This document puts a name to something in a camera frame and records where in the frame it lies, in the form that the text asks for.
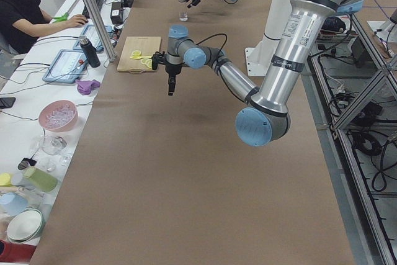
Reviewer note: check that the bamboo cutting board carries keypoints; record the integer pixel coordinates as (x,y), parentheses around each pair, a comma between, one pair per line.
(147,45)

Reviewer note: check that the yellow cup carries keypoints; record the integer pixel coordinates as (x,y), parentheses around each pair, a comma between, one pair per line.
(5,180)

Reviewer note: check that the blue teach pendant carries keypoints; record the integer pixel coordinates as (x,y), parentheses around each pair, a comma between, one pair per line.
(66,68)
(90,32)

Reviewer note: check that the pink bowl with ice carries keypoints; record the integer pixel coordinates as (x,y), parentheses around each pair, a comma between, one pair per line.
(58,116)

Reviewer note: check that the light blue cup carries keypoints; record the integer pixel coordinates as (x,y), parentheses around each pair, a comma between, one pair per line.
(13,203)

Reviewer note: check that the blue teach pendant near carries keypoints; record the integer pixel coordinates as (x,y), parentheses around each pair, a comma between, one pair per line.
(66,68)

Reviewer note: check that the yellow plastic knife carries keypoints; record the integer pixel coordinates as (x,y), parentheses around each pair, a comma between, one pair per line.
(140,57)

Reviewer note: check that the black water bottle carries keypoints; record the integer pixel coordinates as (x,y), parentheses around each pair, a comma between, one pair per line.
(89,50)

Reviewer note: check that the seated person black shirt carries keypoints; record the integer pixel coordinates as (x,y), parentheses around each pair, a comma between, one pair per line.
(23,22)

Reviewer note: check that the lemon slice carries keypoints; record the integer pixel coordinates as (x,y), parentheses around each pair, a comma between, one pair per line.
(145,60)
(149,64)
(136,53)

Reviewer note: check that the green tumbler cup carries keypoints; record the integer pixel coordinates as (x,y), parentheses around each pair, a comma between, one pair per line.
(40,179)

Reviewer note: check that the purple cloth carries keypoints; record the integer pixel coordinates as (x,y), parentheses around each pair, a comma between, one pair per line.
(85,87)

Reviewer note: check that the black smartphone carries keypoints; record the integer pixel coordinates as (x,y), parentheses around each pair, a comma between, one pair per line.
(7,102)

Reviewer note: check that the clear wine glass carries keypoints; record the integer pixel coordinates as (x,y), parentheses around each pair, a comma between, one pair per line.
(52,145)

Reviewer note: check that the blue teach pendant far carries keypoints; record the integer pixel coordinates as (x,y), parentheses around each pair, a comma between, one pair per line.
(90,32)

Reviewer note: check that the white camera post base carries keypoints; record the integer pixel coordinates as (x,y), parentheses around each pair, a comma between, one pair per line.
(258,59)

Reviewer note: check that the aluminium frame post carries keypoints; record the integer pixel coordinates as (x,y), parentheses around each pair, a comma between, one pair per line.
(100,28)

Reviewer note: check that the white green bowl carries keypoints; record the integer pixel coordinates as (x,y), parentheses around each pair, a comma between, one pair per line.
(25,226)

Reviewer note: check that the clear glass sauce bottle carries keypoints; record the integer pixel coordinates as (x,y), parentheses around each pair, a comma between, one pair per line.
(183,15)

